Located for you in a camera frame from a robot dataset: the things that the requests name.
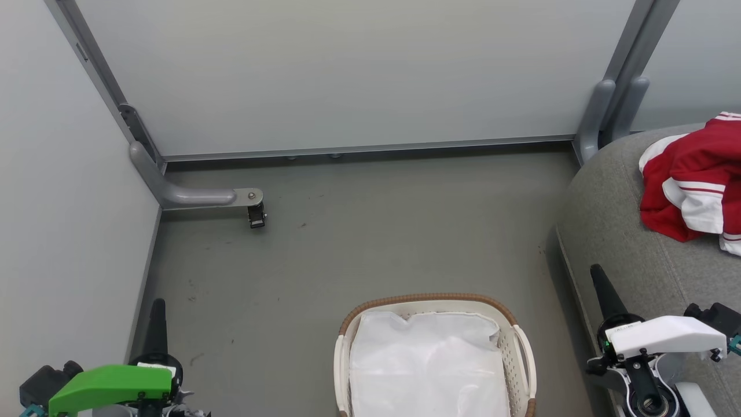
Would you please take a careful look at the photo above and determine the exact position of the white wicker-rimmed laundry basket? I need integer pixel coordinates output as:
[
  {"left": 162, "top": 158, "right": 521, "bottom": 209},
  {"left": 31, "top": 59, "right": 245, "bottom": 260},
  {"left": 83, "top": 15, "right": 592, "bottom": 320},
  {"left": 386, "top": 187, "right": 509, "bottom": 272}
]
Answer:
[{"left": 333, "top": 293, "right": 537, "bottom": 417}]

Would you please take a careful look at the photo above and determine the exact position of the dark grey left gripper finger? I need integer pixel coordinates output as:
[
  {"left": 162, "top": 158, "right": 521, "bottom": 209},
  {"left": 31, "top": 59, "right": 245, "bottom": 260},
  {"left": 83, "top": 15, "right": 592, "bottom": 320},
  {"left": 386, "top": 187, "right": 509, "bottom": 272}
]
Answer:
[{"left": 144, "top": 298, "right": 169, "bottom": 355}]

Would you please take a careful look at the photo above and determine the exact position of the grey metal partition foot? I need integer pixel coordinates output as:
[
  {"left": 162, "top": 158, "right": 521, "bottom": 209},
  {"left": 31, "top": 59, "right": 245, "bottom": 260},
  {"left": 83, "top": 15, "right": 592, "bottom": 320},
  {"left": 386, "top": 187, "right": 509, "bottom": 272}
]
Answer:
[{"left": 129, "top": 141, "right": 265, "bottom": 210}]

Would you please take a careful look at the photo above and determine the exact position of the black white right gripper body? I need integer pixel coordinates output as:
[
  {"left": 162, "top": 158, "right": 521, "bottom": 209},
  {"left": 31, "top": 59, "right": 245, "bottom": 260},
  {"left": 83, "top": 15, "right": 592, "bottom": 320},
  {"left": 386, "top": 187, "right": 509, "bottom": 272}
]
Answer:
[{"left": 596, "top": 313, "right": 728, "bottom": 361}]

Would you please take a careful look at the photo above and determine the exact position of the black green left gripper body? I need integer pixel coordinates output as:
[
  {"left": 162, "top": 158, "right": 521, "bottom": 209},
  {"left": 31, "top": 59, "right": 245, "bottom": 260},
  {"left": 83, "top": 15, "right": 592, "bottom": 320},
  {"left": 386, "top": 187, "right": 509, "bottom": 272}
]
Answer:
[{"left": 49, "top": 352, "right": 184, "bottom": 417}]

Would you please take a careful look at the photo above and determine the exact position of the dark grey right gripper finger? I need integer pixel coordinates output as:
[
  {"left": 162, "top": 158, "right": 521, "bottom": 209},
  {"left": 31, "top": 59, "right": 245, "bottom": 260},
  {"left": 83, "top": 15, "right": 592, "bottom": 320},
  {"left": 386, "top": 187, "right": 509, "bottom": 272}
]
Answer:
[{"left": 589, "top": 264, "right": 629, "bottom": 319}]

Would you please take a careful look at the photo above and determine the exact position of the grey metal partition leg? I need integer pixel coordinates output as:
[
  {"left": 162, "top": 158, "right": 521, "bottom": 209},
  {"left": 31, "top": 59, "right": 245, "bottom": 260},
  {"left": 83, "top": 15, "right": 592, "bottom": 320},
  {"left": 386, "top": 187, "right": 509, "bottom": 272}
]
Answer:
[
  {"left": 575, "top": 78, "right": 616, "bottom": 164},
  {"left": 607, "top": 75, "right": 651, "bottom": 142}
]

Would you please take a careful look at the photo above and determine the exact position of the white basket liner cloth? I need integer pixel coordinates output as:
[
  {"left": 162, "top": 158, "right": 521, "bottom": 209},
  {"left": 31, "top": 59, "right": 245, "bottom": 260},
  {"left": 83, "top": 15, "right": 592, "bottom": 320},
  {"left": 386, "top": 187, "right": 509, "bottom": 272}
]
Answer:
[{"left": 349, "top": 311, "right": 511, "bottom": 417}]

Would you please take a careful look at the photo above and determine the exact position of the black partition hinge strip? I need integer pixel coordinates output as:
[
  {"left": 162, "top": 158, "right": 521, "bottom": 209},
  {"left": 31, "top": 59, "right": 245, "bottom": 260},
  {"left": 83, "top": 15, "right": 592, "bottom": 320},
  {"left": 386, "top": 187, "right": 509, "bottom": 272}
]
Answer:
[{"left": 118, "top": 103, "right": 167, "bottom": 171}]

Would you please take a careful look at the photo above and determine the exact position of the red and white clothing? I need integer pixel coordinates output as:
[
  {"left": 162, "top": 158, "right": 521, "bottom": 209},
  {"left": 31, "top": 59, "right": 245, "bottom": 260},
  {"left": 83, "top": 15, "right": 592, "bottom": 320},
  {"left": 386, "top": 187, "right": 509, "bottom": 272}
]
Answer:
[{"left": 639, "top": 112, "right": 741, "bottom": 257}]

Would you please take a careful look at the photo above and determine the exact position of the grey fabric sofa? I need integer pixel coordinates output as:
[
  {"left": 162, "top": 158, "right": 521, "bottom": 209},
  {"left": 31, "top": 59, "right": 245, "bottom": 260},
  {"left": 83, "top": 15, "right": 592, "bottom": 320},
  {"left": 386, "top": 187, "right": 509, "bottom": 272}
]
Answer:
[{"left": 547, "top": 122, "right": 741, "bottom": 417}]

